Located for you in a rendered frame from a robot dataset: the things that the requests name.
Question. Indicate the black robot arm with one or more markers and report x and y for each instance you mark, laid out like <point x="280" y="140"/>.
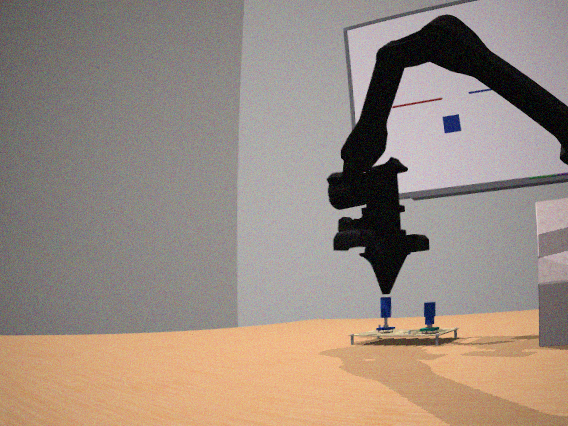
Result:
<point x="447" y="42"/>

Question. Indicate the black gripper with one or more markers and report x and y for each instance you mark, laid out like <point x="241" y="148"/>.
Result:
<point x="386" y="245"/>

